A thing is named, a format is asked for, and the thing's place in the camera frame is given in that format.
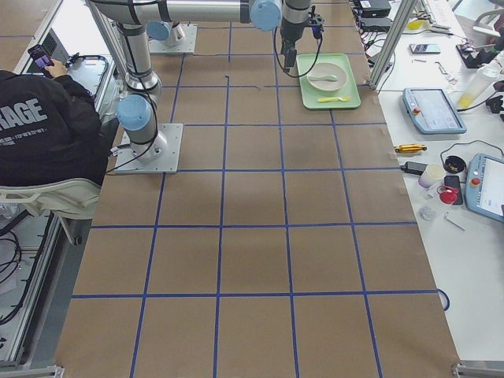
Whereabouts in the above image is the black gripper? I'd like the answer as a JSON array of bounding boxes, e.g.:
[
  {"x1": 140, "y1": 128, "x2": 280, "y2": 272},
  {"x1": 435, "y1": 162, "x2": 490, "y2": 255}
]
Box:
[{"x1": 280, "y1": 21, "x2": 306, "y2": 73}]

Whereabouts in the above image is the white round plate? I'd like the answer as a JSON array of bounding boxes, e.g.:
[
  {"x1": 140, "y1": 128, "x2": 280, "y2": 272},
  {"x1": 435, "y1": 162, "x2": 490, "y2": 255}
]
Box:
[{"x1": 306, "y1": 63, "x2": 348, "y2": 91}]

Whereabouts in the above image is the yellow plastic fork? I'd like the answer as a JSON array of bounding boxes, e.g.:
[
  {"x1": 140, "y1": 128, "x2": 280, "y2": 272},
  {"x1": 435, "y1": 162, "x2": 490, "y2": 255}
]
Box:
[{"x1": 317, "y1": 96, "x2": 351, "y2": 103}]

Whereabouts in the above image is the light green plastic spoon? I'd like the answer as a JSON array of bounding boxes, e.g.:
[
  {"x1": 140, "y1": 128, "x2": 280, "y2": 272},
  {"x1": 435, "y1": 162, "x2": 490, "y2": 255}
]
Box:
[{"x1": 308, "y1": 75, "x2": 339, "y2": 82}]

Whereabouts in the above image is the light green plastic tray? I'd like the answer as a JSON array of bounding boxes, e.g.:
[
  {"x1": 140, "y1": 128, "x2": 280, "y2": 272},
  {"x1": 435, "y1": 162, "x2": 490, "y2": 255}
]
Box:
[{"x1": 296, "y1": 54, "x2": 361, "y2": 110}]

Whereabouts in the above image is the black smartphone on table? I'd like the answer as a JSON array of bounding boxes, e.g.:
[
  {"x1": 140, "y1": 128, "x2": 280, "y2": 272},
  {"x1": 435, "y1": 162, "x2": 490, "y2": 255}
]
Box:
[{"x1": 409, "y1": 43, "x2": 441, "y2": 55}]

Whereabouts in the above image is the gold metal cylinder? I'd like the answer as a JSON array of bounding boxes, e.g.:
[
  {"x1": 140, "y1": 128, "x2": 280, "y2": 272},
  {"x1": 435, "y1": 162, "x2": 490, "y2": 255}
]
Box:
[{"x1": 394, "y1": 143, "x2": 428, "y2": 154}]

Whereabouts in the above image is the blue teach pendant far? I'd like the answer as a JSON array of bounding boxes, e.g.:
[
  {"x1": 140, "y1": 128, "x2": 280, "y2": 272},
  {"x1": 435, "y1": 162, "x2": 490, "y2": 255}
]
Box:
[{"x1": 402, "y1": 87, "x2": 467, "y2": 135}]

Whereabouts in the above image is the blue teach pendant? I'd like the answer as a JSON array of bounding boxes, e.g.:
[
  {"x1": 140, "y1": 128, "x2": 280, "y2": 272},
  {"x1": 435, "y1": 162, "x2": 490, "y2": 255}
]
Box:
[
  {"x1": 465, "y1": 154, "x2": 504, "y2": 223},
  {"x1": 402, "y1": 87, "x2": 467, "y2": 135}
]

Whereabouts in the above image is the white paper cup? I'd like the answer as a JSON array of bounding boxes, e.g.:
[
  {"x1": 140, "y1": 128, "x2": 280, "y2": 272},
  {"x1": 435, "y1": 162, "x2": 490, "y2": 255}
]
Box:
[{"x1": 418, "y1": 164, "x2": 446, "y2": 188}]

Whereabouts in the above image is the plastic bottle yellow liquid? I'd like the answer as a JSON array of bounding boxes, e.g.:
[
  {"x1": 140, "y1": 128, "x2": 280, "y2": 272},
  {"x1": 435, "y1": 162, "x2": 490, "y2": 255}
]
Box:
[{"x1": 457, "y1": 65, "x2": 500, "y2": 109}]

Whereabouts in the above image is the red round tape dispenser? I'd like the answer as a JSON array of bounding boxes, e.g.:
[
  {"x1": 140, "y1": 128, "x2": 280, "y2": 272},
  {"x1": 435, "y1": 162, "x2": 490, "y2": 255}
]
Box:
[{"x1": 436, "y1": 185, "x2": 459, "y2": 205}]

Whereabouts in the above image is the blue teach pendant near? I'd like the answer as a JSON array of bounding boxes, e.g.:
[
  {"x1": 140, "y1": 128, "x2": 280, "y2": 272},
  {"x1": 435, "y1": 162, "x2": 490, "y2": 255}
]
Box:
[{"x1": 465, "y1": 154, "x2": 504, "y2": 223}]

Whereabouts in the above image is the person in black jacket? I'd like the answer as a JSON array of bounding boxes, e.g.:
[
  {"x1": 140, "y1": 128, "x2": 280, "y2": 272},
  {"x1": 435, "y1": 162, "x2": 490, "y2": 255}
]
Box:
[{"x1": 1, "y1": 61, "x2": 119, "y2": 187}]

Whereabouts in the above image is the white office chair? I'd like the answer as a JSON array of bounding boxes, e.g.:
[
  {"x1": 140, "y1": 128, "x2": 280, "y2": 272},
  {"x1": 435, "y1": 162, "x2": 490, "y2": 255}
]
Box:
[{"x1": 0, "y1": 176, "x2": 103, "y2": 247}]

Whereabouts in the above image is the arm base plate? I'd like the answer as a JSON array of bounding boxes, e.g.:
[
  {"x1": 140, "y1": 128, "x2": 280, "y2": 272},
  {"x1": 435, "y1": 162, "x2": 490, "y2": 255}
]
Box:
[
  {"x1": 112, "y1": 123, "x2": 183, "y2": 174},
  {"x1": 149, "y1": 24, "x2": 198, "y2": 55}
]

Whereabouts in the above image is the aluminium frame post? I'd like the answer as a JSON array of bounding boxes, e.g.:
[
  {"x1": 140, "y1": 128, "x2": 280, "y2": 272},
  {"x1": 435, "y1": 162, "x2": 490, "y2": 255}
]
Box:
[{"x1": 368, "y1": 0, "x2": 417, "y2": 90}]

